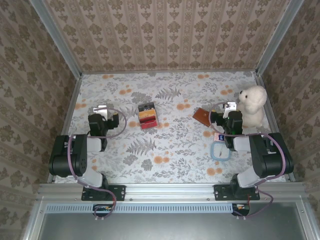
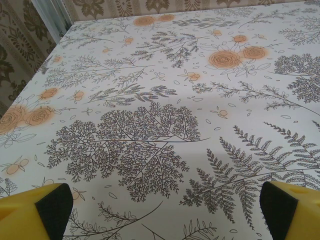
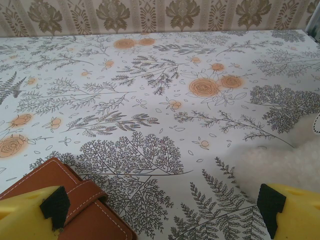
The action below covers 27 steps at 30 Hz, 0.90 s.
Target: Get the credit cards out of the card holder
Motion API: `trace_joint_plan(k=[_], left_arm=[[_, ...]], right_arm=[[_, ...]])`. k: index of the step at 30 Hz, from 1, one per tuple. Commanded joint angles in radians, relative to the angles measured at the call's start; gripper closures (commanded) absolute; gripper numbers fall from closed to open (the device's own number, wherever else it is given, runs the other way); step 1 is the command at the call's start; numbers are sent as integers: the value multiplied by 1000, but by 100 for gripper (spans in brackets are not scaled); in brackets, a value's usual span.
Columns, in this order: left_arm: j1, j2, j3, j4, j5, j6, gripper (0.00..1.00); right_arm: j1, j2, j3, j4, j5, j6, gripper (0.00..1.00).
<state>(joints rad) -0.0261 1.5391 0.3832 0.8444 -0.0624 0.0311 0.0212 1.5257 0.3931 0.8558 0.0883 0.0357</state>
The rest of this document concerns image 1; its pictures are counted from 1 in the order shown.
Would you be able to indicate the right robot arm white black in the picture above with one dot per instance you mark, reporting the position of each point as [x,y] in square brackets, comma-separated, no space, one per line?
[270,160]

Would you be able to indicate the black connector board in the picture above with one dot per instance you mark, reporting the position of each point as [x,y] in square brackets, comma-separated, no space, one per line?
[241,210]
[102,211]

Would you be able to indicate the aluminium table side rail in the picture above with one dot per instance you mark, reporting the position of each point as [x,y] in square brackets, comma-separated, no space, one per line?
[71,105]
[272,117]

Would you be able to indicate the aluminium table back rail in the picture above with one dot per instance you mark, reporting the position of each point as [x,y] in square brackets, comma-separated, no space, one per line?
[175,72]

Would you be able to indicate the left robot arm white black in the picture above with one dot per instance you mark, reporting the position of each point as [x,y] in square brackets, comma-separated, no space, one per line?
[75,160]

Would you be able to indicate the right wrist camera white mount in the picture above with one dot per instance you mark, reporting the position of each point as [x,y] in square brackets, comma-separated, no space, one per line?
[231,106]

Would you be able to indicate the grey metal panel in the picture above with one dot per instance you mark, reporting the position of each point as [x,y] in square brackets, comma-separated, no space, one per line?
[170,227]

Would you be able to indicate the white plush bear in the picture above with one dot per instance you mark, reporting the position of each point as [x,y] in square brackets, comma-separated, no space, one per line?
[251,105]

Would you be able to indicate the red yellow card box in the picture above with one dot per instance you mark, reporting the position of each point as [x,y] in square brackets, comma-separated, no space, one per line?
[149,123]

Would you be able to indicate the aluminium frame post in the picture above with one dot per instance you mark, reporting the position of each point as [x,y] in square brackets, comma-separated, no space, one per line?
[58,40]
[278,37]

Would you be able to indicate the brown leather card holder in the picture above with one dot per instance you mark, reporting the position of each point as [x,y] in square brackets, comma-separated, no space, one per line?
[202,117]

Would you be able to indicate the aluminium mounting rail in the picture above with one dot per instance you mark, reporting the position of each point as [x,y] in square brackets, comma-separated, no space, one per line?
[170,192]

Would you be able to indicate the small pink card packet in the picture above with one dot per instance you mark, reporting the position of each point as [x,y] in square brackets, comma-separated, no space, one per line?
[219,137]

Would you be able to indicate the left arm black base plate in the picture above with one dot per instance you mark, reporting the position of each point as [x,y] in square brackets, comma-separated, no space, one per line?
[120,192]

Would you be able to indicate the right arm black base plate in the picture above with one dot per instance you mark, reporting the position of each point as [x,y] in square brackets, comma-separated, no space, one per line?
[220,192]

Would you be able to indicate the orange card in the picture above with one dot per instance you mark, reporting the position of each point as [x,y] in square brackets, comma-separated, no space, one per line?
[148,114]

